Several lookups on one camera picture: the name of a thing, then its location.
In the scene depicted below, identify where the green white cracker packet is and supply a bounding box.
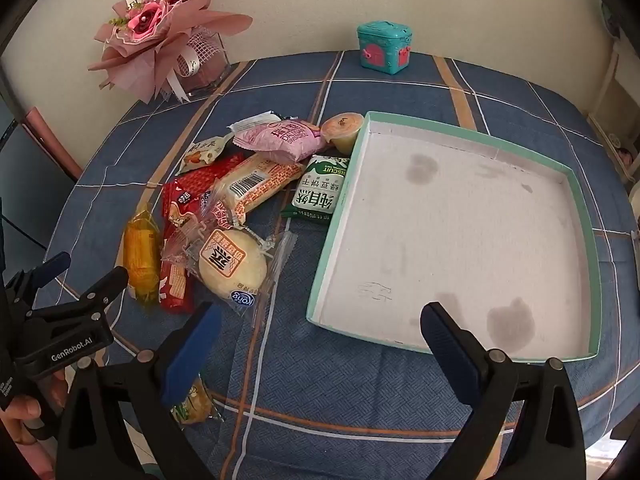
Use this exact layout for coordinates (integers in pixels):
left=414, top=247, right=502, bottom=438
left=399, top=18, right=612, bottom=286
left=227, top=111, right=282, bottom=133

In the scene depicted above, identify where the dark grey panel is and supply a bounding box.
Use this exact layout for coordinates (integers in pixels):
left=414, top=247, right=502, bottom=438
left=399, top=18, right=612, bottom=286
left=0, top=95, right=81, bottom=281

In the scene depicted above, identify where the teal toy chest box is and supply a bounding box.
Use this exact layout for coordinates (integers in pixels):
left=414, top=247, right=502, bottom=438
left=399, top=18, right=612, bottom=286
left=356, top=22, right=415, bottom=70

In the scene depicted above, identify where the clear glass vase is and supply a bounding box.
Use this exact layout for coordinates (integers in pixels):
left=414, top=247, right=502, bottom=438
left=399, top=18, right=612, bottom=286
left=170, top=30, right=232, bottom=102

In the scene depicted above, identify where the green striped cookie packet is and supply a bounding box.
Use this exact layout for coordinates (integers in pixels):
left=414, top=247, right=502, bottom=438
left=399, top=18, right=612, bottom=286
left=170, top=375, right=221, bottom=426

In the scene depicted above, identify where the beige bread packet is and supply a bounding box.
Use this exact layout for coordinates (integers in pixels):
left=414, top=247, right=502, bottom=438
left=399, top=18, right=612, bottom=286
left=212, top=152, right=308, bottom=226

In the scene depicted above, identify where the dark red snack packet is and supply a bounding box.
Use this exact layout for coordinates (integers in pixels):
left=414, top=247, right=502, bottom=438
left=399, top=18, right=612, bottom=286
left=159, top=232, right=197, bottom=315

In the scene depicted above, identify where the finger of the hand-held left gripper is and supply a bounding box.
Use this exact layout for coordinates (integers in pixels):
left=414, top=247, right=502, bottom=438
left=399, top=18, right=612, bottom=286
left=6, top=252, right=72, bottom=306
left=22, top=266, right=130, bottom=328

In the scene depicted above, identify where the teal shallow cardboard tray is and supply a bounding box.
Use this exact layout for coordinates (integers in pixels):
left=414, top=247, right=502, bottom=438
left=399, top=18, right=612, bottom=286
left=305, top=111, right=602, bottom=365

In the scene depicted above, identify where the orange jelly cup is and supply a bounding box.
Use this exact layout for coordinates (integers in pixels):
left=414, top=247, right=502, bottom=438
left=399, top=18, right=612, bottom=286
left=320, top=112, right=363, bottom=155

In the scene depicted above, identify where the blue plaid tablecloth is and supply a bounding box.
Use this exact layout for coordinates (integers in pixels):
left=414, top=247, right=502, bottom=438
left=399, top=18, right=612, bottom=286
left=31, top=49, right=632, bottom=480

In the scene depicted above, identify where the red gold patterned packet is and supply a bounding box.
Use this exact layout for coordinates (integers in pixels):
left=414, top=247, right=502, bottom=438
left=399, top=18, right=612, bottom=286
left=172, top=152, right=246, bottom=196

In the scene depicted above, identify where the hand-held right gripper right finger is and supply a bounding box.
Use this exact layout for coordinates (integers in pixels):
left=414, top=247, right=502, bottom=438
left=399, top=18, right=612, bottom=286
left=419, top=301, right=587, bottom=480

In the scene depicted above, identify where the pink flower bouquet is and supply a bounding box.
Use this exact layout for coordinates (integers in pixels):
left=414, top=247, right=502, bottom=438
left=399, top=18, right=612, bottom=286
left=87, top=0, right=253, bottom=106

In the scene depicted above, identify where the white shelf unit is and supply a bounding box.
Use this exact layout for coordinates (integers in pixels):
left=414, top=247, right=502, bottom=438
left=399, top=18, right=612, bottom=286
left=585, top=35, right=640, bottom=186

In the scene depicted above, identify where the person's left hand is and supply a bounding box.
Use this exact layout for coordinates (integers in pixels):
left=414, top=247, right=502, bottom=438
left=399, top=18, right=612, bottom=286
left=0, top=364, right=68, bottom=448

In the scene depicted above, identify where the yellow cake packet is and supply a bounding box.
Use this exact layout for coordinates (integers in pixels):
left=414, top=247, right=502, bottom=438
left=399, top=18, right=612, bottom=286
left=122, top=205, right=163, bottom=308

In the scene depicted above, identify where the shiny red peanut packet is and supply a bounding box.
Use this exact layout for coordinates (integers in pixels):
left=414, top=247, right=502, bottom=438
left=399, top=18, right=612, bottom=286
left=161, top=180, right=226, bottom=241

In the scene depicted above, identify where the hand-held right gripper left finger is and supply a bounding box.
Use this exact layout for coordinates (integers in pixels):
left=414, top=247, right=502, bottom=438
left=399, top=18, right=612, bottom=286
left=55, top=301, right=223, bottom=480

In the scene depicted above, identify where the round bun clear packet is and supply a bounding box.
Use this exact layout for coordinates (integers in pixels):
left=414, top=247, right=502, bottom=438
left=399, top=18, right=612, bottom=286
left=160, top=200, right=297, bottom=331

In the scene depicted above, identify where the pink cake roll packet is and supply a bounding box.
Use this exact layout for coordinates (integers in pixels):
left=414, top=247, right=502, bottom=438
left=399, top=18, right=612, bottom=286
left=234, top=119, right=328, bottom=163

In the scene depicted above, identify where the white almond snack packet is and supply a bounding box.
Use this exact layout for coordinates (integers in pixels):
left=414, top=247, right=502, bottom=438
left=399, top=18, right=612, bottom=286
left=179, top=135, right=235, bottom=175

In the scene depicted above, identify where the green biscuit packet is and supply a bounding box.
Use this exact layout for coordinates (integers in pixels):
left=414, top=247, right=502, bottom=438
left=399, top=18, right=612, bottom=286
left=280, top=155, right=351, bottom=226

